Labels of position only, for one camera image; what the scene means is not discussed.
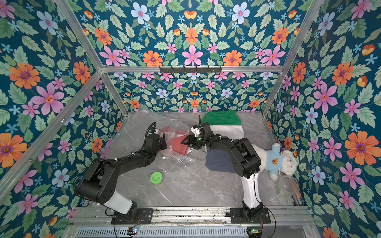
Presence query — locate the clear plastic mesh cup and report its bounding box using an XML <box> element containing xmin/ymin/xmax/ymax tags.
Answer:
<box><xmin>275</xmin><ymin>175</ymin><xmax>300</xmax><ymax>197</ymax></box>

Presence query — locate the bag of clothes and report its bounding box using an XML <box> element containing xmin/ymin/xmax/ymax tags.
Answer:
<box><xmin>159</xmin><ymin>119</ymin><xmax>206</xmax><ymax>163</ymax></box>

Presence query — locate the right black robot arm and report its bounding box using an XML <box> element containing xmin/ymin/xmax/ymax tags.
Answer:
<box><xmin>182</xmin><ymin>117</ymin><xmax>264</xmax><ymax>222</ymax></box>

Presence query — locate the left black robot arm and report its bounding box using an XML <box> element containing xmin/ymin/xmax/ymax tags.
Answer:
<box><xmin>76</xmin><ymin>122</ymin><xmax>167</xmax><ymax>216</ymax></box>

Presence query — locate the white garment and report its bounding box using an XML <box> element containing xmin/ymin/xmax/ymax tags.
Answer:
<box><xmin>210</xmin><ymin>125</ymin><xmax>245</xmax><ymax>139</ymax></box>

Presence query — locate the green round lid container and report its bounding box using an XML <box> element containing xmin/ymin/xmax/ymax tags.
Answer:
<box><xmin>150</xmin><ymin>172</ymin><xmax>163</xmax><ymax>185</ymax></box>

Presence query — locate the green tank top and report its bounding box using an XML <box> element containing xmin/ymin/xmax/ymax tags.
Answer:
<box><xmin>201</xmin><ymin>110</ymin><xmax>242</xmax><ymax>126</ymax></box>

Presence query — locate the white teddy bear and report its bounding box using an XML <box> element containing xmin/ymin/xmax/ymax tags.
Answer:
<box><xmin>252</xmin><ymin>143</ymin><xmax>298</xmax><ymax>182</ymax></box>

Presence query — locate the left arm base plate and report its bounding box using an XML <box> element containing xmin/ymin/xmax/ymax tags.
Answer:
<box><xmin>111</xmin><ymin>208</ymin><xmax>153</xmax><ymax>225</ymax></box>

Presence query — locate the navy blue garment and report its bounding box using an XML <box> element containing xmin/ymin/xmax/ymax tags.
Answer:
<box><xmin>205</xmin><ymin>150</ymin><xmax>236</xmax><ymax>174</ymax></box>

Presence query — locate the red garment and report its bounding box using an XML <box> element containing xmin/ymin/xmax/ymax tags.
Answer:
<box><xmin>163</xmin><ymin>127</ymin><xmax>189</xmax><ymax>156</ymax></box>

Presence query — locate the black hook rail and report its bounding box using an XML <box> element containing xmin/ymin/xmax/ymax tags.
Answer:
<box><xmin>159</xmin><ymin>66</ymin><xmax>222</xmax><ymax>74</ymax></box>

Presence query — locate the aluminium front rail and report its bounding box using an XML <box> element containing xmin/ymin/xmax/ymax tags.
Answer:
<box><xmin>69</xmin><ymin>205</ymin><xmax>315</xmax><ymax>227</ymax></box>

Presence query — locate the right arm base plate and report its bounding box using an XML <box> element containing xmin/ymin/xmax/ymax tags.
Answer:
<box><xmin>225</xmin><ymin>207</ymin><xmax>271</xmax><ymax>224</ymax></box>

